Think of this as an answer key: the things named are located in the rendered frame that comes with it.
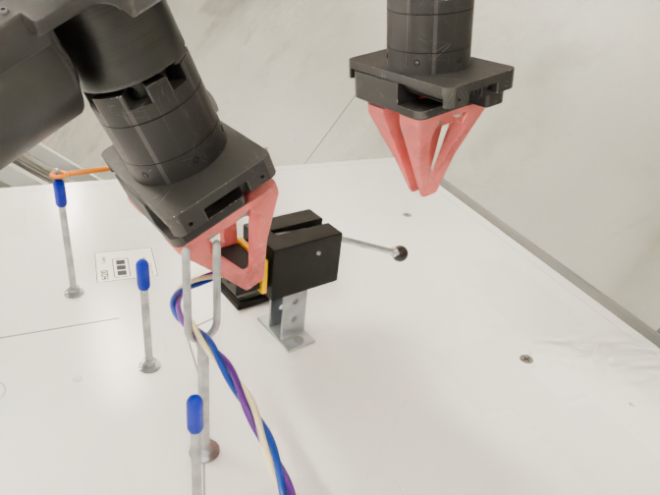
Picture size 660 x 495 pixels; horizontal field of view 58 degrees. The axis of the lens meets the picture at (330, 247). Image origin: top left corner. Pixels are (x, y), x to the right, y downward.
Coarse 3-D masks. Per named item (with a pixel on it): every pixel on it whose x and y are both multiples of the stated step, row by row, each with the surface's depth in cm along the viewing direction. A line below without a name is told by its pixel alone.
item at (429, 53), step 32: (416, 0) 37; (448, 0) 37; (416, 32) 38; (448, 32) 38; (352, 64) 43; (384, 64) 42; (416, 64) 39; (448, 64) 39; (480, 64) 40; (448, 96) 37
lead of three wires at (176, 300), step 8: (208, 272) 39; (192, 280) 38; (200, 280) 38; (208, 280) 39; (192, 288) 37; (176, 296) 35; (176, 304) 34; (176, 312) 33; (192, 320) 31; (192, 328) 31
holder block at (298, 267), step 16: (272, 224) 42; (288, 224) 42; (304, 224) 43; (320, 224) 43; (272, 240) 40; (288, 240) 40; (304, 240) 40; (320, 240) 41; (336, 240) 42; (272, 256) 39; (288, 256) 40; (304, 256) 40; (320, 256) 41; (336, 256) 42; (272, 272) 39; (288, 272) 40; (304, 272) 41; (320, 272) 42; (336, 272) 43; (272, 288) 40; (288, 288) 41; (304, 288) 42
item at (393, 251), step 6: (276, 234) 41; (342, 240) 45; (348, 240) 45; (354, 240) 46; (360, 246) 46; (366, 246) 47; (372, 246) 47; (378, 246) 48; (318, 252) 41; (384, 252) 48; (390, 252) 49; (396, 252) 49
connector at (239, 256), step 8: (224, 248) 40; (232, 248) 40; (240, 248) 40; (224, 256) 39; (232, 256) 39; (240, 256) 40; (240, 264) 39; (224, 280) 40; (232, 288) 39; (240, 288) 39; (256, 288) 40
